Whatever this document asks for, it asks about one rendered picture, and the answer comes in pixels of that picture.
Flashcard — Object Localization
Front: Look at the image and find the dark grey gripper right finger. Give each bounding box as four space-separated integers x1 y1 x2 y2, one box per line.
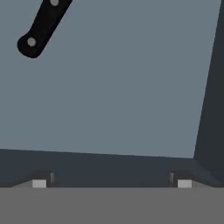
168 170 214 189

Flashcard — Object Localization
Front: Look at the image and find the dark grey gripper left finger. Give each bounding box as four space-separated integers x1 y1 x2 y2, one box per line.
10 169 56 189

